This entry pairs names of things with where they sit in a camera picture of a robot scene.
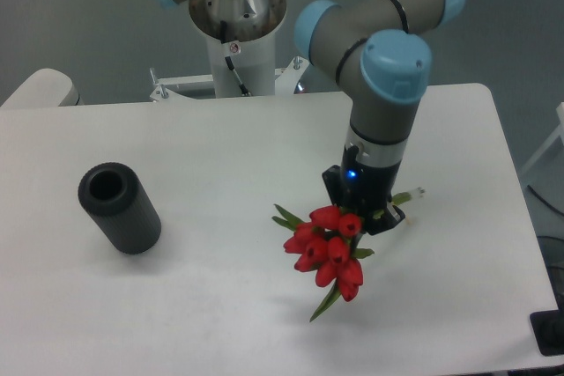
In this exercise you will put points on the white frame at right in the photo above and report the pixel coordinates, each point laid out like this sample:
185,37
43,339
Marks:
547,151

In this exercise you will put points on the dark grey ribbed vase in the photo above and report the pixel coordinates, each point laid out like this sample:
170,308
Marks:
113,196

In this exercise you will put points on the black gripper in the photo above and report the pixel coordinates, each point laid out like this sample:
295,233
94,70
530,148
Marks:
364,189

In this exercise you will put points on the black device at table edge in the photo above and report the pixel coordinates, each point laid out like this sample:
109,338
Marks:
548,331

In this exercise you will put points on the white rounded side table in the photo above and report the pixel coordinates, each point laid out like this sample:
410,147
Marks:
43,89

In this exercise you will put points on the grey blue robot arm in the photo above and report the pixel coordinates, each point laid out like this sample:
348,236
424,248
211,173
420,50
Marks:
374,53

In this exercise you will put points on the red tulip bouquet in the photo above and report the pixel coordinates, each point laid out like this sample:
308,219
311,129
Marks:
328,245

